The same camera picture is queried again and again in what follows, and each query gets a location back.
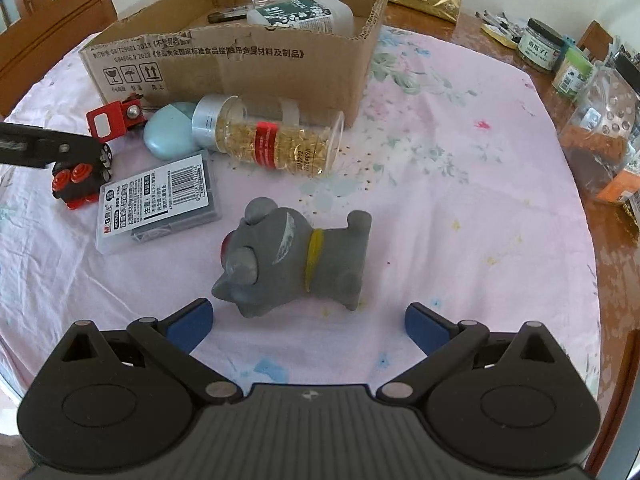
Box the glass bottle of gold capsules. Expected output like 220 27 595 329
191 94 346 178

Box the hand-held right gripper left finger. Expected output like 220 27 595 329
47 298 241 406

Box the grey toy dog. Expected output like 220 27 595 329
211 197 373 320

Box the black toy train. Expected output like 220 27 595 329
50 141 115 211

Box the clear plastic lead box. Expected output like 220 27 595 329
95 152 222 257

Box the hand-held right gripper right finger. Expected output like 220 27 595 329
375 302 573 406

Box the light blue oval case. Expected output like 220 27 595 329
144 102 201 162

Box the packet of pens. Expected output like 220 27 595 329
602 35 636 66

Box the correction tape dispenser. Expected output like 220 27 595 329
207 6 249 24

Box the yellow packet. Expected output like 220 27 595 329
481 24 518 50

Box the pink floral tablecloth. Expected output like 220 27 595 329
0 27 601 411

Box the brown cardboard box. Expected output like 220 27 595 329
80 0 390 128

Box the white bottle with clear cap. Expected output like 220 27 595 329
246 0 356 36

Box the red toy train car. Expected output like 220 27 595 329
85 100 151 141

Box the green lid jar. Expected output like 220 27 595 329
552 46 597 98

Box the large clear jar black lid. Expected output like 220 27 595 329
557 50 640 206

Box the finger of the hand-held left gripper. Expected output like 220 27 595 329
0 122 109 171

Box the small jar black lid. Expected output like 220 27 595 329
518 17 566 75

